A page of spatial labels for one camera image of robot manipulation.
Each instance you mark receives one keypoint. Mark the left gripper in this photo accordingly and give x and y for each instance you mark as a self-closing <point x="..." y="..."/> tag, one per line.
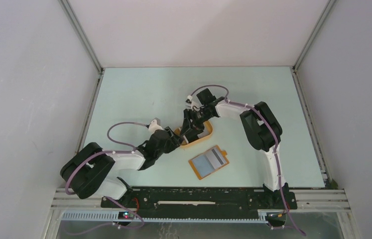
<point x="177" y="140"/>

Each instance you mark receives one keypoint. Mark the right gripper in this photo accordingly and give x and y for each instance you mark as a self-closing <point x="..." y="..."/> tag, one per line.
<point x="197" y="127"/>

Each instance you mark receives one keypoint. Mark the tan oval tray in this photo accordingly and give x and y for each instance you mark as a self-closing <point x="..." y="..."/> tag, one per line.
<point x="202" y="137"/>

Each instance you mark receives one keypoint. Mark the silver magnetic stripe card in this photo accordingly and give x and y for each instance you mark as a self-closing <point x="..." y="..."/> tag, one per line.
<point x="215" y="158"/>

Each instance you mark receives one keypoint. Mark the orange leather card holder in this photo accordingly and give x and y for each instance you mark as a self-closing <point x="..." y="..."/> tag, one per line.
<point x="201" y="166"/>

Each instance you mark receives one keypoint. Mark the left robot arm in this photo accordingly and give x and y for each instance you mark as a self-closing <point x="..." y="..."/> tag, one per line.
<point x="87" y="173"/>

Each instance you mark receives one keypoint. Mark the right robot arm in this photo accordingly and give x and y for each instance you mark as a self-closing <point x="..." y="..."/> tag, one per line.
<point x="261" y="127"/>

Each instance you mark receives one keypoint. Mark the left controller board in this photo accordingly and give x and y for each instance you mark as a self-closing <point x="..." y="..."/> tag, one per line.
<point x="126" y="216"/>

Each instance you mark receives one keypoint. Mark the controller board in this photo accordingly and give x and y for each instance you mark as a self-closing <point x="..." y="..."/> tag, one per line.
<point x="276" y="216"/>
<point x="126" y="216"/>

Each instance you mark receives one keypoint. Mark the right controller board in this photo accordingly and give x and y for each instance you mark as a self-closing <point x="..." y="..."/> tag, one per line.
<point x="276" y="216"/>

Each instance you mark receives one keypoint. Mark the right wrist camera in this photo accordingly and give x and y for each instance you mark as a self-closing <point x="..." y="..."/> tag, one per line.
<point x="191" y="104"/>

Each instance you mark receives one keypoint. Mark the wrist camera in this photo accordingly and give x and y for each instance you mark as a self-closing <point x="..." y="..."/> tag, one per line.
<point x="191" y="104"/>
<point x="154" y="125"/>

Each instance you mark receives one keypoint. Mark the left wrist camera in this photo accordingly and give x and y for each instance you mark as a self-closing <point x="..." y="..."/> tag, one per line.
<point x="154" y="125"/>

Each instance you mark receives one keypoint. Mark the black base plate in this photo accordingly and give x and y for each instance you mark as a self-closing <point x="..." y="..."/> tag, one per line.
<point x="212" y="203"/>

